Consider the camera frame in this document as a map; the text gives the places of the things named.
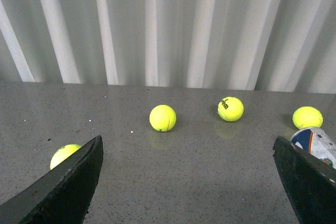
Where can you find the plain yellow tennis ball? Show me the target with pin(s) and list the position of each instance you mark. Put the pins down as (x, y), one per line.
(162, 118)

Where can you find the tennis ball behind left finger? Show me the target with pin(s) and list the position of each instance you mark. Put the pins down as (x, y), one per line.
(62, 154)

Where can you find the Wilson tennis ball can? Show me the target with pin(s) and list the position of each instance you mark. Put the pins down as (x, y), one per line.
(316, 142)

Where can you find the far right tennis ball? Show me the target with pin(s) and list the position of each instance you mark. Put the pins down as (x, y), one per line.
(307, 116)

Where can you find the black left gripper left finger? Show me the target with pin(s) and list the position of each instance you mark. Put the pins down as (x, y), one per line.
(64, 194)

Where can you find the Wilson logo tennis ball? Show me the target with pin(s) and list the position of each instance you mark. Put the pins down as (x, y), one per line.
(230, 109)

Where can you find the white pleated curtain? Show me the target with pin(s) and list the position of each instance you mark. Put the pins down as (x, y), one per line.
(271, 45)

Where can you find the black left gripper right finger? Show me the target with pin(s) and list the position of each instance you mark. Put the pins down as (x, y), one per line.
(308, 182)

